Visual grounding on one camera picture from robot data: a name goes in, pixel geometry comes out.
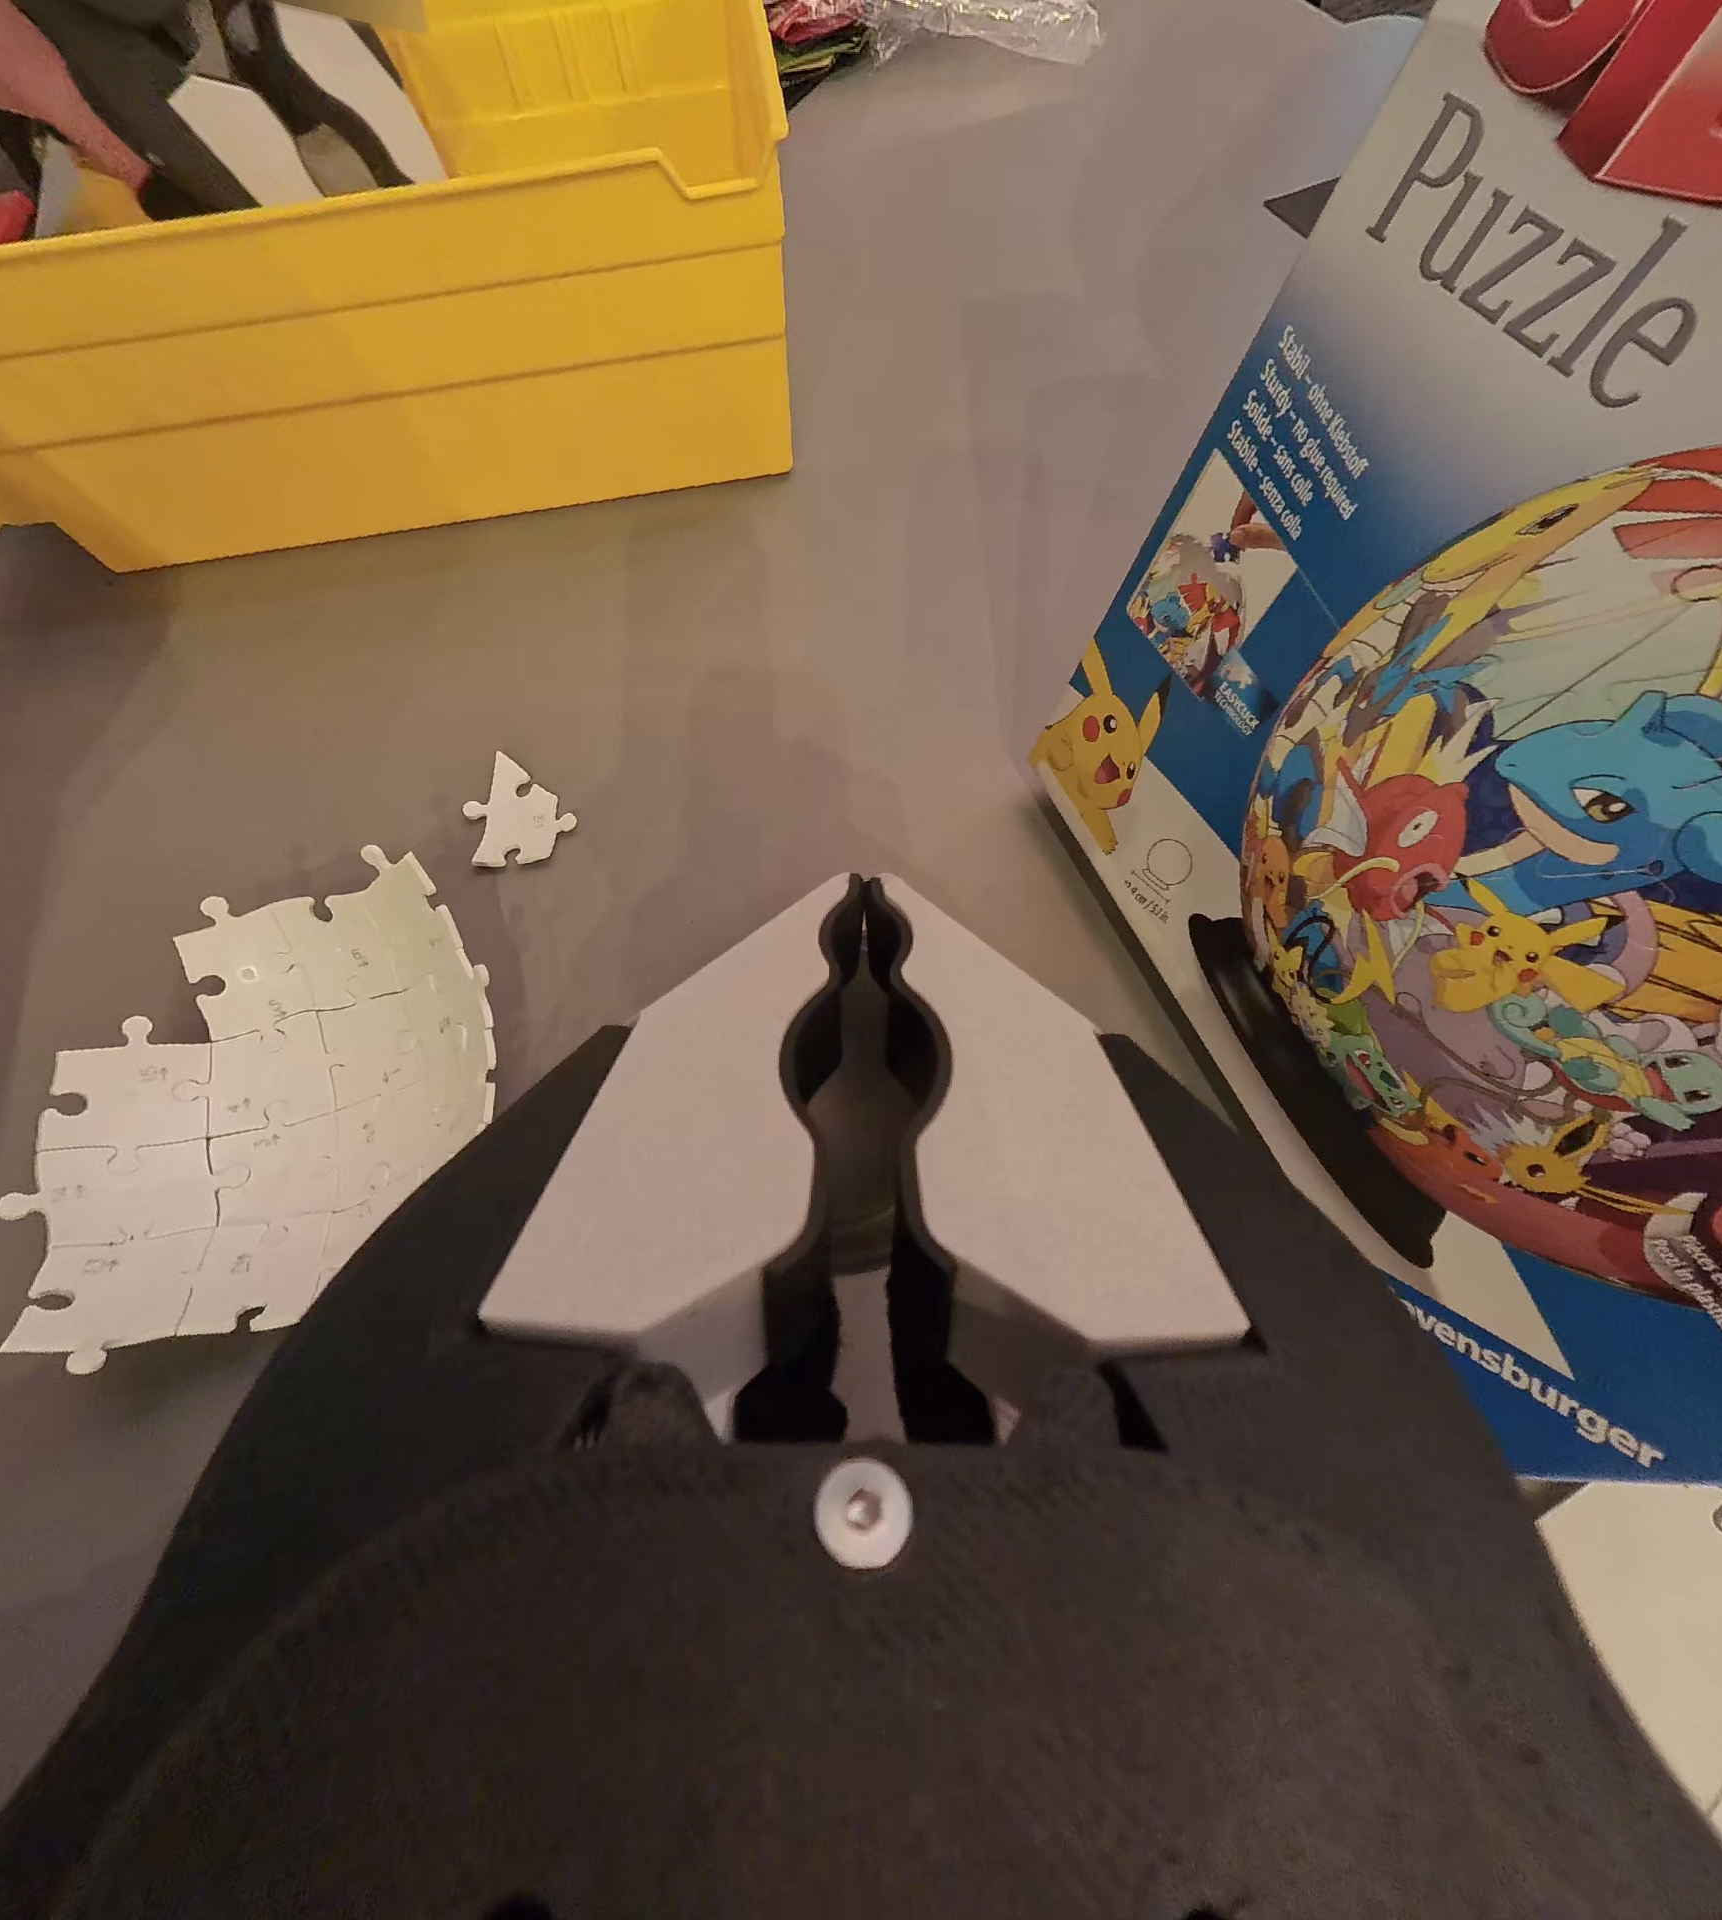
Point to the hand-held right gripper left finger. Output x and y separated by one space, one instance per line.
651 1200

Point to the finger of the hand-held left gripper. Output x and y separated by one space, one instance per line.
388 105
168 145

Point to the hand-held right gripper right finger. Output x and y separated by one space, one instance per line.
1074 1200

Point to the yellow plastic bin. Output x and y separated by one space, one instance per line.
353 392

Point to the assembled white puzzle section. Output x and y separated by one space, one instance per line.
276 1082

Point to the single white puzzle piece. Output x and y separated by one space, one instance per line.
518 818

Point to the white printed puzzle sheet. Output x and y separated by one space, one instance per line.
1688 1650

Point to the colourful puzzle box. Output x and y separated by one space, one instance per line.
1401 451

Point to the person's left hand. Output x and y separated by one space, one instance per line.
6 77

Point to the crumpled colourful packets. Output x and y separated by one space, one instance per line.
824 46

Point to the clear plastic bag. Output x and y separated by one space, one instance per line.
981 28

